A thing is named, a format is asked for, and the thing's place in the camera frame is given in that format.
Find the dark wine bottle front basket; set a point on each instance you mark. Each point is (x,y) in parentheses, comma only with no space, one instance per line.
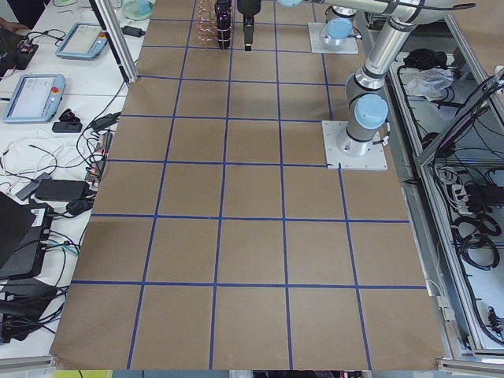
(224,29)

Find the black laptop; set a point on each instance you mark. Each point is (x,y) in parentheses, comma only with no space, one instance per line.
(24,228)

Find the dark wine bottle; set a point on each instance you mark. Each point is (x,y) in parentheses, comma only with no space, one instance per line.
(223,7)

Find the crumpled white cloth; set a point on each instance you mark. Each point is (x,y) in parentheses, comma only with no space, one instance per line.
(431,84)

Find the teach pendant near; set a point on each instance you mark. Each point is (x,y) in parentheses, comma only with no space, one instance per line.
(35,99)

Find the black power brick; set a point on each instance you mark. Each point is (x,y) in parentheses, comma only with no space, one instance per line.
(61,190)

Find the copper wire wine basket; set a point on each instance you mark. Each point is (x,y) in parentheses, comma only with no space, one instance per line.
(206,23)

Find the green glass plate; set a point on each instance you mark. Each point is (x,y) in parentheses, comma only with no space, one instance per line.
(137,9)

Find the black power adapter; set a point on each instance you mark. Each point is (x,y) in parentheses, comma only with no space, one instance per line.
(133,31)

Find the teach pendant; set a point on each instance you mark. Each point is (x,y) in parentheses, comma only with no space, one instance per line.
(35,99)
(84,41)

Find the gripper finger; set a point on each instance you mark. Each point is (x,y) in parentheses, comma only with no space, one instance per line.
(248,35)

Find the aluminium frame post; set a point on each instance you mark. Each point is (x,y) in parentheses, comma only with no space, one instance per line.
(111,26)

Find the black webcam on stand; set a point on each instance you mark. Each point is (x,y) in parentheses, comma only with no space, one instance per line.
(67,122)

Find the teach pendant far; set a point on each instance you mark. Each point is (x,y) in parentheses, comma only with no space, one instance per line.
(84,41)

